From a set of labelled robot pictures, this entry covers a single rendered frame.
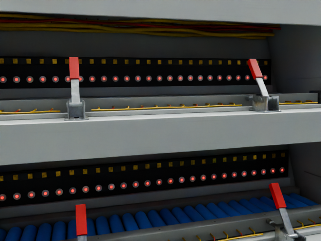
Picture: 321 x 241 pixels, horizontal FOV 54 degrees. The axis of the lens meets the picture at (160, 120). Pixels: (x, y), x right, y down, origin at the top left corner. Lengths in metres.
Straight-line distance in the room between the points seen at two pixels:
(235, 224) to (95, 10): 0.35
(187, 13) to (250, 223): 0.32
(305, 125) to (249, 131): 0.09
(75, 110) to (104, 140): 0.06
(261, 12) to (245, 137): 0.20
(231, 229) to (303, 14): 0.35
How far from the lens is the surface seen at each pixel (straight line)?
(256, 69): 0.50
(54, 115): 0.42
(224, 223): 0.47
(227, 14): 0.50
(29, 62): 0.57
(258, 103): 0.48
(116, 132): 0.38
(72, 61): 0.43
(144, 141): 0.39
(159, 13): 0.46
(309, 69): 0.66
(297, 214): 0.54
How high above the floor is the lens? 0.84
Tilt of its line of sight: 12 degrees up
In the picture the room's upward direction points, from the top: 6 degrees counter-clockwise
